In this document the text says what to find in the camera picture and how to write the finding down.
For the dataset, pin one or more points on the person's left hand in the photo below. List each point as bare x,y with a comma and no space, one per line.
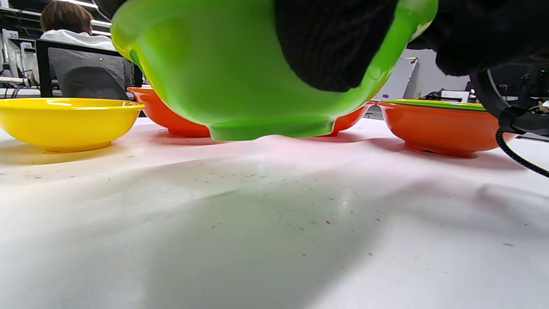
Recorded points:
334,43

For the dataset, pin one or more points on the large orange bowl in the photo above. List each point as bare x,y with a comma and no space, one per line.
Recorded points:
349,122
441,128
171,120

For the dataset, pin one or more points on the medium green bowl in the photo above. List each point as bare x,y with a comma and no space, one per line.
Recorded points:
437,104
214,64

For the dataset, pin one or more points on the small yellow bowl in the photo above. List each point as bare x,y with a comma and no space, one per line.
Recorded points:
64,124

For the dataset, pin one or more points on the white board panel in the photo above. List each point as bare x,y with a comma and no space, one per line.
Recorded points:
401,81

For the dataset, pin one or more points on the white box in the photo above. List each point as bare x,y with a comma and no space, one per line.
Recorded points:
454,96

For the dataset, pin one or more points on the black hand controller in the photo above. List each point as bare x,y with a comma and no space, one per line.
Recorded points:
514,122

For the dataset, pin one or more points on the black mesh office chair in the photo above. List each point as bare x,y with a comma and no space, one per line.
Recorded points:
85,81

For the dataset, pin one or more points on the white storage rack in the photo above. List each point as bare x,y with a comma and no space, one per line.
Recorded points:
10,36

